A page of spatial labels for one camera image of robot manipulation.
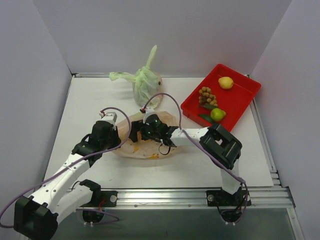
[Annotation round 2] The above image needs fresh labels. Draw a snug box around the orange banana-print plastic bag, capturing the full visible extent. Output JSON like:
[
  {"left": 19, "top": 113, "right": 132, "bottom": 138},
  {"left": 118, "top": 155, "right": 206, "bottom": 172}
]
[{"left": 113, "top": 111, "right": 184, "bottom": 159}]

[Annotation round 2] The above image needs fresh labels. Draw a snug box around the longan bunch brown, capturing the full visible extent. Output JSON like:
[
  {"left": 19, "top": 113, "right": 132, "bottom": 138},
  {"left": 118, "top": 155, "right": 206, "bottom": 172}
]
[{"left": 198, "top": 86, "right": 218, "bottom": 107}]

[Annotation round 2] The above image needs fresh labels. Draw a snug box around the green round fruit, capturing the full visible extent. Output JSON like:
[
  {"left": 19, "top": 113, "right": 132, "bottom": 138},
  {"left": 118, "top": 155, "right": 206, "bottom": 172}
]
[{"left": 210, "top": 108, "right": 227, "bottom": 122}]

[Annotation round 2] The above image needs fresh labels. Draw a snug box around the yellow pear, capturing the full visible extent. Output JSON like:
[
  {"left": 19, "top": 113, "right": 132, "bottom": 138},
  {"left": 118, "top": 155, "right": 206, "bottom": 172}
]
[{"left": 218, "top": 76, "right": 234, "bottom": 90}]

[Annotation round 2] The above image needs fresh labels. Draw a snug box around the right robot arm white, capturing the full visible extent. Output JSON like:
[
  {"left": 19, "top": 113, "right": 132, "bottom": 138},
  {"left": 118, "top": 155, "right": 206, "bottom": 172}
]
[{"left": 129, "top": 113, "right": 244, "bottom": 205}]

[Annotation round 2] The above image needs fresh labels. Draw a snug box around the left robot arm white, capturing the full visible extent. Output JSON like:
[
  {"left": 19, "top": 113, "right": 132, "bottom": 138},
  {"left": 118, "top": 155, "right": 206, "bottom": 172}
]
[{"left": 13, "top": 117, "right": 121, "bottom": 240}]

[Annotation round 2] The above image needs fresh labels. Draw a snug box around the green knotted plastic bag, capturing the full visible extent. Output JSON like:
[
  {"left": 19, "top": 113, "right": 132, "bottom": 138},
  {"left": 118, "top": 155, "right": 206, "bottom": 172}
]
[{"left": 109, "top": 45, "right": 163, "bottom": 107}]

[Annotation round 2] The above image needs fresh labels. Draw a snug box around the red plastic tray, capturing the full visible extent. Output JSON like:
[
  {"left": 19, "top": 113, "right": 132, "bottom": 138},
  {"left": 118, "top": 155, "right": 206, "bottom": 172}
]
[{"left": 180, "top": 64, "right": 262, "bottom": 131}]

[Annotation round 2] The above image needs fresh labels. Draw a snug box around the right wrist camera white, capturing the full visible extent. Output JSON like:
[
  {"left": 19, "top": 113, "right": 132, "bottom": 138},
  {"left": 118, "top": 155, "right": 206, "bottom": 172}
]
[{"left": 140, "top": 106, "right": 155, "bottom": 117}]

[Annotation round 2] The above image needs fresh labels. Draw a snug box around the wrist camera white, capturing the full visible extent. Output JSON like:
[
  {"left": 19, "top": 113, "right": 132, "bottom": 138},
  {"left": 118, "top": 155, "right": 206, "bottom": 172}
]
[
  {"left": 140, "top": 106, "right": 155, "bottom": 117},
  {"left": 99, "top": 112, "right": 118, "bottom": 125}
]

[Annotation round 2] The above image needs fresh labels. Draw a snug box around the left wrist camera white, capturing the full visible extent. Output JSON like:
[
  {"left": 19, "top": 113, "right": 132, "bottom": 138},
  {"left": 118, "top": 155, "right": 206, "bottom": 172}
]
[{"left": 99, "top": 112, "right": 118, "bottom": 125}]

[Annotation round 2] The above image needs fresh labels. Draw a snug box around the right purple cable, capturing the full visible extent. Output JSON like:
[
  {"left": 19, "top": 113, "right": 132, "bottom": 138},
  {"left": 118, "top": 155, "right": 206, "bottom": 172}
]
[{"left": 144, "top": 93, "right": 251, "bottom": 208}]

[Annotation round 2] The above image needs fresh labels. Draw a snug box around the purple cable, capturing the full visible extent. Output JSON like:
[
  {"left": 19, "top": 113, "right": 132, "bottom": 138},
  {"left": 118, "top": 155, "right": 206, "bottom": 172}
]
[
  {"left": 0, "top": 106, "right": 132, "bottom": 229},
  {"left": 144, "top": 93, "right": 251, "bottom": 208}
]

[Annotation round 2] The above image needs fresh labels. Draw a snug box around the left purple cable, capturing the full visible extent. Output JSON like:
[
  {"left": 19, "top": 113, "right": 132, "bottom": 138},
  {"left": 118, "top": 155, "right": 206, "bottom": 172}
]
[{"left": 0, "top": 106, "right": 132, "bottom": 229}]

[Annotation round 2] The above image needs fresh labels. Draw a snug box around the aluminium front rail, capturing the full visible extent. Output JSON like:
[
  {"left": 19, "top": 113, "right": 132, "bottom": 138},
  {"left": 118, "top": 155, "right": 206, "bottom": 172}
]
[{"left": 29, "top": 186, "right": 298, "bottom": 208}]

